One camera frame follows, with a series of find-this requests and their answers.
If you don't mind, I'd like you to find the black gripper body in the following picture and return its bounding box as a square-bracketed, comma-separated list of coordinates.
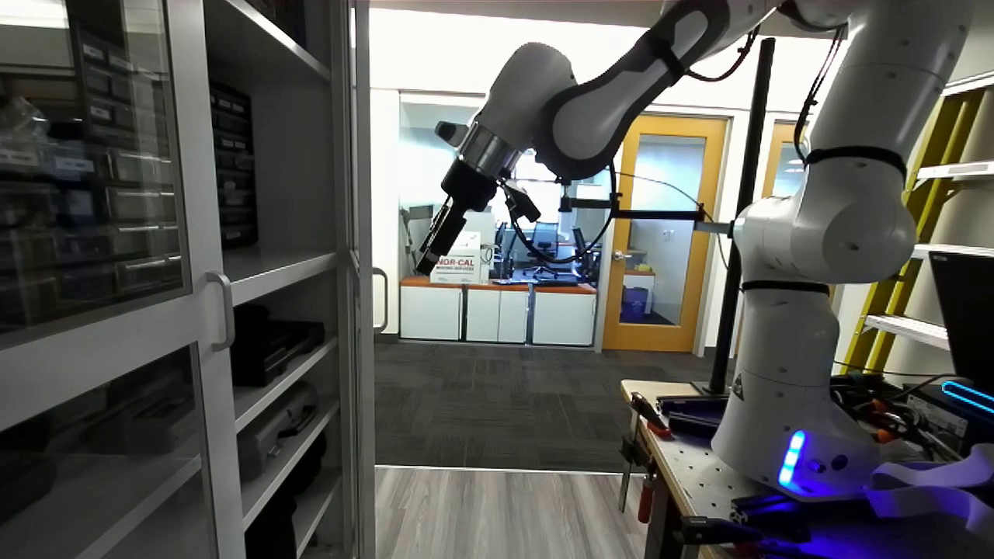
[440, 151, 503, 217]

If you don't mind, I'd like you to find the white framed glass cabinet door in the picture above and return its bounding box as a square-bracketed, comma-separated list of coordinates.
[343, 0, 395, 559]

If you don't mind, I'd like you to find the white low cabinet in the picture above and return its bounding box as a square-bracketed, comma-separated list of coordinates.
[397, 276, 470, 346]
[528, 283, 603, 351]
[462, 283, 534, 348]

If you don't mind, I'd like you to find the white storage cabinet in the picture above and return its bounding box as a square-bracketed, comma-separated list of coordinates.
[0, 0, 361, 559]

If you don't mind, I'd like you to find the closed glass cabinet door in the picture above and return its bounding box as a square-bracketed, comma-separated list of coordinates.
[0, 0, 249, 559]

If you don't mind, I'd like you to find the yellow framed glass door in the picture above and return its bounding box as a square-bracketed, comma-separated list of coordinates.
[600, 112, 733, 358]
[759, 117, 822, 202]

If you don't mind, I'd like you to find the white box red print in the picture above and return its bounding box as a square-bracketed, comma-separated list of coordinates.
[425, 229, 497, 288]

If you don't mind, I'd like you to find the blue machine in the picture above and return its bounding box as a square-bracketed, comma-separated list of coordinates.
[490, 212, 583, 287]

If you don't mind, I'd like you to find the black electronic device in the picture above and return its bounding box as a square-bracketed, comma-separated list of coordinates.
[229, 300, 328, 389]

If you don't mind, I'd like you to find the black horizontal stand bar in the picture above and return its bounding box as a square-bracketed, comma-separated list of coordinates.
[561, 193, 739, 235]

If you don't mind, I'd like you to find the blue bin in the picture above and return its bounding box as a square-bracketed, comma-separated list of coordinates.
[619, 269, 659, 326]

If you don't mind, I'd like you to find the grey electronic device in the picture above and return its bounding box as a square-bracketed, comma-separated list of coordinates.
[237, 378, 325, 485]

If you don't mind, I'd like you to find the black vertical pole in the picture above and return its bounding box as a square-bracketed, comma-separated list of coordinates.
[706, 39, 780, 401]

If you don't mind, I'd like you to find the black box on table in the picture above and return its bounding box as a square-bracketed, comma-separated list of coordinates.
[659, 392, 733, 439]

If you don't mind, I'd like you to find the wooden perforated work table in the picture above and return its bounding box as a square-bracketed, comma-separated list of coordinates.
[619, 376, 994, 559]

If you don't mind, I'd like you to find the black drawer organizer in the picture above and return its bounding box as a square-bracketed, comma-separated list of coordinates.
[0, 29, 190, 335]

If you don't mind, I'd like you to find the yellow ladder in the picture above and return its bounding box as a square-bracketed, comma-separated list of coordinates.
[835, 97, 980, 378]

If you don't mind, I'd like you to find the white shelving unit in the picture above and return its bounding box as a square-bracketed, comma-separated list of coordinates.
[860, 76, 994, 358]

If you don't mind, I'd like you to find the black monitor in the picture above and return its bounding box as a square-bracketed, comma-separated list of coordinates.
[924, 250, 994, 399]

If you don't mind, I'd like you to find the blue lit black device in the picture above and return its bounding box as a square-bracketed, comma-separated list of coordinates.
[930, 376, 994, 426]

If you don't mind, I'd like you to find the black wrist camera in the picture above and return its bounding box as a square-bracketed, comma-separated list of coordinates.
[430, 117, 472, 149]

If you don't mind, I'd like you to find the red handled tool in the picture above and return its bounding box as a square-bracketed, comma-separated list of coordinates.
[628, 392, 676, 445]

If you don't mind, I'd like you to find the white strap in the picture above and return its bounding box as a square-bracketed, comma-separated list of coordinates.
[860, 445, 994, 522]

